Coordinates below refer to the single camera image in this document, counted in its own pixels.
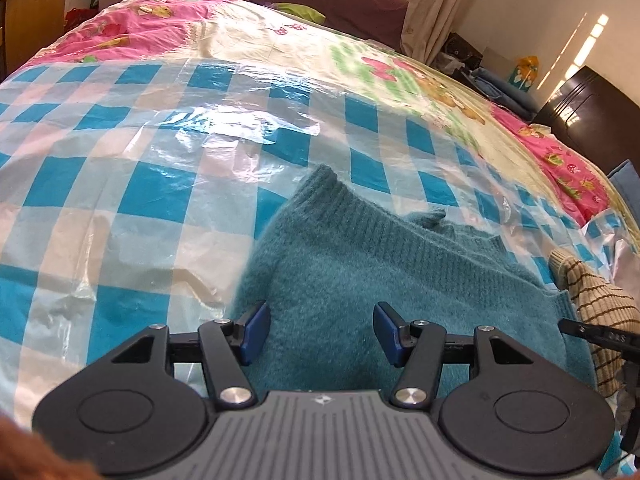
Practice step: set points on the wooden desk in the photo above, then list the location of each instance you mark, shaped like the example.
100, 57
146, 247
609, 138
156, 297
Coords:
35, 20

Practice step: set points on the dark wooden furniture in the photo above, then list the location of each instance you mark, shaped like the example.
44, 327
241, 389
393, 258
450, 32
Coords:
580, 110

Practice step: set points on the pile of blue clothes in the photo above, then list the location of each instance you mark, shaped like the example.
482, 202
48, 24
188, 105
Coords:
500, 90

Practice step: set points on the red cloth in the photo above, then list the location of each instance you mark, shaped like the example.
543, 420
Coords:
82, 17

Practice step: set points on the beige curtain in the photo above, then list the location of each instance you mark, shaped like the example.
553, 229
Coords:
435, 5

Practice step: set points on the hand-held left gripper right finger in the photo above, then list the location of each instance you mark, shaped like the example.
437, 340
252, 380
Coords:
387, 334

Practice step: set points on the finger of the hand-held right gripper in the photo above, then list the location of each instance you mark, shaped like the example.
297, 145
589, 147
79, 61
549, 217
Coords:
600, 334

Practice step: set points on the person's brown fuzzy garment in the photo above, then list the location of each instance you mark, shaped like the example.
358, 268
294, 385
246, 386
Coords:
35, 455

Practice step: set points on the dark bag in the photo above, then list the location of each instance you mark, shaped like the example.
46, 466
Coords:
457, 50

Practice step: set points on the blue checked plastic sheet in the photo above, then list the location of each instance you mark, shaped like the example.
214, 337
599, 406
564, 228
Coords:
100, 185

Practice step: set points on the yellow printed bag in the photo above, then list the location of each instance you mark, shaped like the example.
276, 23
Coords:
525, 72

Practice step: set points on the teal knitted sweater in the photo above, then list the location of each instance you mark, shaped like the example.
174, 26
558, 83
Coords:
325, 270

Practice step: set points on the beige striped sweater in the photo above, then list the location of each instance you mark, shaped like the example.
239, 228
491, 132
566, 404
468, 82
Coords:
600, 300

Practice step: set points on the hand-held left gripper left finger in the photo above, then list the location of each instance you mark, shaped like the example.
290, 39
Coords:
256, 331

